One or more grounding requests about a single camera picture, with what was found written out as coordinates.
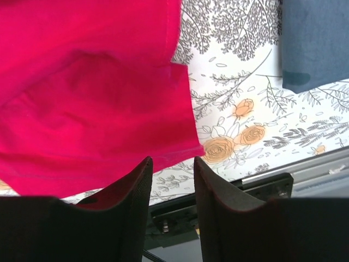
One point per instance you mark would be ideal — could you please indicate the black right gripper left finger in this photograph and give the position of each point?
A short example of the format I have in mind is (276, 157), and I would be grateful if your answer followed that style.
(109, 225)

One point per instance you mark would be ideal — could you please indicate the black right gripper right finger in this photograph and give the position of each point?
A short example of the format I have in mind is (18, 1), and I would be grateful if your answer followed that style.
(235, 226)

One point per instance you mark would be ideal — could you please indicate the crimson red t shirt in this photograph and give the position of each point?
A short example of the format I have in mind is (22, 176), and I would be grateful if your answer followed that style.
(88, 90)

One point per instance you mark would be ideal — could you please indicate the grey blue folded shirt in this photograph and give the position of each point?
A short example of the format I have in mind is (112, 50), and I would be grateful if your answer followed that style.
(314, 43)

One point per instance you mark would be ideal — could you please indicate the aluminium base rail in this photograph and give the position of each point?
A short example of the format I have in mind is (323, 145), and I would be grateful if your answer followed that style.
(174, 223)

